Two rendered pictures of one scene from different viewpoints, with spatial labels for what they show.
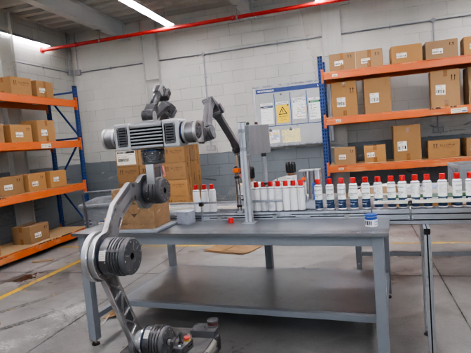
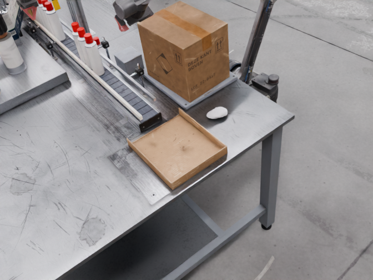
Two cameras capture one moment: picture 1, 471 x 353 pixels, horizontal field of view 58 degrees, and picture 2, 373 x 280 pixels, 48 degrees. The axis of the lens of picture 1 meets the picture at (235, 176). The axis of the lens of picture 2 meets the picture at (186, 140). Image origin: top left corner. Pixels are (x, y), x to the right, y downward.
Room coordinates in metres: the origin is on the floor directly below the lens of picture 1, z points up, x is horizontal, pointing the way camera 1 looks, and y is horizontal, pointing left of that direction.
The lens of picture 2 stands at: (4.16, 1.56, 2.01)
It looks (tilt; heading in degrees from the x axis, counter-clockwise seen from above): 46 degrees down; 218
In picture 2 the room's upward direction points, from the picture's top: 8 degrees counter-clockwise
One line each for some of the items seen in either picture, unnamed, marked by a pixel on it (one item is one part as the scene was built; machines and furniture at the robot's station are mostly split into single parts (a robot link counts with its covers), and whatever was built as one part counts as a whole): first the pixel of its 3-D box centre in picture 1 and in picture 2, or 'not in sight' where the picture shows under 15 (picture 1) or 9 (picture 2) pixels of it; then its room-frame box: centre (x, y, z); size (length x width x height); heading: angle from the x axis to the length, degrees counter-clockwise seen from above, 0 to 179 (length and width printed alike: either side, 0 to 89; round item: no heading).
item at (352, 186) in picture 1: (353, 193); not in sight; (2.70, -0.75, 0.98); 0.05 x 0.05 x 0.20
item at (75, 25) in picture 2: (212, 197); (81, 43); (3.05, 0.18, 0.98); 0.05 x 0.05 x 0.20
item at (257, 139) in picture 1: (255, 139); not in sight; (2.84, -0.15, 1.38); 0.17 x 0.10 x 0.19; 124
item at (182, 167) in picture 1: (162, 190); not in sight; (6.70, 1.17, 0.70); 1.20 x 0.82 x 1.39; 79
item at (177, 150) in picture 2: not in sight; (176, 145); (3.31, 0.85, 0.85); 0.30 x 0.26 x 0.04; 69
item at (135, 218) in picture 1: (141, 206); (185, 50); (2.91, 0.66, 0.99); 0.30 x 0.24 x 0.27; 73
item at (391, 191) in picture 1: (391, 192); not in sight; (2.62, -0.96, 0.98); 0.05 x 0.05 x 0.20
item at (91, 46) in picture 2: (196, 198); (93, 54); (3.10, 0.30, 0.98); 0.05 x 0.05 x 0.20
